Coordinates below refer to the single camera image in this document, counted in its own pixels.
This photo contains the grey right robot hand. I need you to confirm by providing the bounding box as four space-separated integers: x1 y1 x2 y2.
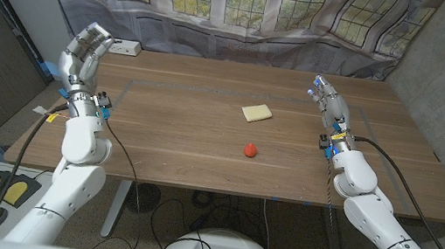
301 74 360 140

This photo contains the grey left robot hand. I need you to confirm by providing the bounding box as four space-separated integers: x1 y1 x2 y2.
53 17 118 101

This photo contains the white power strip box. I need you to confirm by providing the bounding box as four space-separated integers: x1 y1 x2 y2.
108 37 143 59

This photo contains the yellow sponge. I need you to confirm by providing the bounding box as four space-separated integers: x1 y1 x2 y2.
239 100 275 127

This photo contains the red toy strawberry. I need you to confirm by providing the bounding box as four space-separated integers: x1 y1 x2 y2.
242 142 260 160

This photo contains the metal table leg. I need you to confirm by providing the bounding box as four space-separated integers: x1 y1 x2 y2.
99 176 135 241
316 208 354 249

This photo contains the printed window backdrop cloth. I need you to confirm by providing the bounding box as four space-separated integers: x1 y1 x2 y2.
20 0 445 101

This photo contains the black round fan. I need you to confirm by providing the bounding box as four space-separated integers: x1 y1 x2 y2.
124 180 163 218

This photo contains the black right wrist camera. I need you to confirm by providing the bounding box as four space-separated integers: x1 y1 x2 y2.
316 133 332 153

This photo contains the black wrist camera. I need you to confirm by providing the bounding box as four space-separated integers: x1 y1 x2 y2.
316 133 332 153
94 90 115 112

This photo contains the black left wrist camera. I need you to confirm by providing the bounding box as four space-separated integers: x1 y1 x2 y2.
94 90 115 112

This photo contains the thin braided cable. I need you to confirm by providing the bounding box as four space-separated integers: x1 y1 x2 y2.
313 156 402 249

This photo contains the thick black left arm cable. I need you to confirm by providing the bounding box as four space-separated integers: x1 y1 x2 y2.
0 93 72 246

